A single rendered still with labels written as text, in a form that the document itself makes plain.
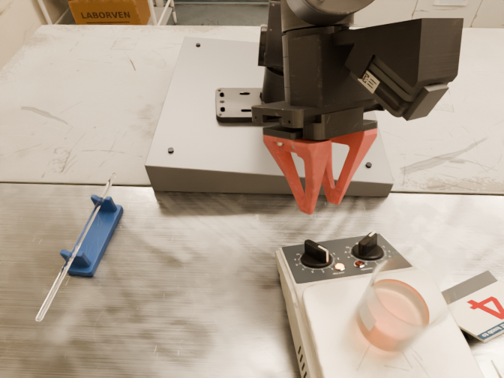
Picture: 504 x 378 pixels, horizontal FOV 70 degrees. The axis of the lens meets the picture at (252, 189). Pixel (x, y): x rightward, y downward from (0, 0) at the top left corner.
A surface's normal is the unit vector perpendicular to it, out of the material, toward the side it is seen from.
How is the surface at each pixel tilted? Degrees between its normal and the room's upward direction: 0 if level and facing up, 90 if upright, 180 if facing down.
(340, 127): 63
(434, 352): 0
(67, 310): 0
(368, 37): 76
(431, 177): 0
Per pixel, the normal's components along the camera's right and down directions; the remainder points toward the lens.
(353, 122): 0.55, 0.23
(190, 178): -0.04, 0.77
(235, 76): 0.06, -0.62
